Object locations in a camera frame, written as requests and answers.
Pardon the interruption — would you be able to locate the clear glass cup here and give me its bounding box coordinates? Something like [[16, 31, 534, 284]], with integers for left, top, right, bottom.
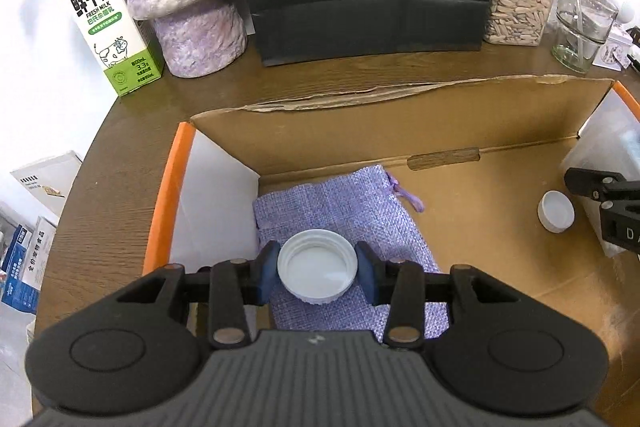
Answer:
[[551, 0, 620, 74]]

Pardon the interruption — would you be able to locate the large white screw lid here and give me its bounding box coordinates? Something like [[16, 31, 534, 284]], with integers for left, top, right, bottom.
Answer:
[[277, 229, 359, 305]]

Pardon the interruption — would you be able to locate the clear plastic container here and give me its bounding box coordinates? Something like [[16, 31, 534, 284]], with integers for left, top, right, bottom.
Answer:
[[565, 94, 640, 258]]

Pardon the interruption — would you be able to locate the white patterned tin box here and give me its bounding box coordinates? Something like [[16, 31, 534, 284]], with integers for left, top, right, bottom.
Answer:
[[592, 24, 640, 72]]

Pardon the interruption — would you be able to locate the wooden desktop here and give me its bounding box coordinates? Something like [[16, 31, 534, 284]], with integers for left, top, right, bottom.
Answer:
[[27, 42, 640, 427]]

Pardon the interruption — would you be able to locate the red cardboard box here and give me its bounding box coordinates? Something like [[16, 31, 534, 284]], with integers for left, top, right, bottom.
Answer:
[[142, 76, 640, 413]]

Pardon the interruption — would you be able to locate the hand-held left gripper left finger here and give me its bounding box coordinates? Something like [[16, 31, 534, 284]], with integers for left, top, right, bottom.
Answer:
[[116, 241, 281, 350]]

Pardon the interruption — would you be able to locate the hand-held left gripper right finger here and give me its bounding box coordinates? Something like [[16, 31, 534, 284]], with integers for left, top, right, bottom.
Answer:
[[354, 241, 521, 350]]

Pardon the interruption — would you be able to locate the purple burlap drawstring pouch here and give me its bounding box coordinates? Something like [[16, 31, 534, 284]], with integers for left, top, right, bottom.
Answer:
[[251, 164, 451, 343]]

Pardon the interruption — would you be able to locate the white flat printed box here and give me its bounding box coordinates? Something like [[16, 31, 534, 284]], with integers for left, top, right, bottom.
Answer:
[[10, 150, 85, 220]]

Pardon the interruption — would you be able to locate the small white bottle cap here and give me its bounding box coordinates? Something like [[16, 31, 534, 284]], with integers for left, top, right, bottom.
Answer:
[[537, 190, 576, 234]]

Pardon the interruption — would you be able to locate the green white milk carton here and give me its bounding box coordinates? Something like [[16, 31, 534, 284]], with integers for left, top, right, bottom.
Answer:
[[57, 0, 166, 98]]

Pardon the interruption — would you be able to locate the clear jar of seeds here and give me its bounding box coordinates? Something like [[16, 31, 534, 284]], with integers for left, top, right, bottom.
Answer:
[[482, 0, 561, 46]]

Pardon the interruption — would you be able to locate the white printed carton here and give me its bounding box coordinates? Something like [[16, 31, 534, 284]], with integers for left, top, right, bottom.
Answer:
[[29, 216, 59, 289]]

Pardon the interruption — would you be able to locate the blue white printed box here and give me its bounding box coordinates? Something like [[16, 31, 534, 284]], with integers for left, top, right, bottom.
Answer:
[[0, 224, 40, 314]]

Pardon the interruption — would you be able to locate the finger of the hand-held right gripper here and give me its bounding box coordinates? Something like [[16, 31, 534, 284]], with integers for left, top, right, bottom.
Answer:
[[564, 167, 640, 208]]

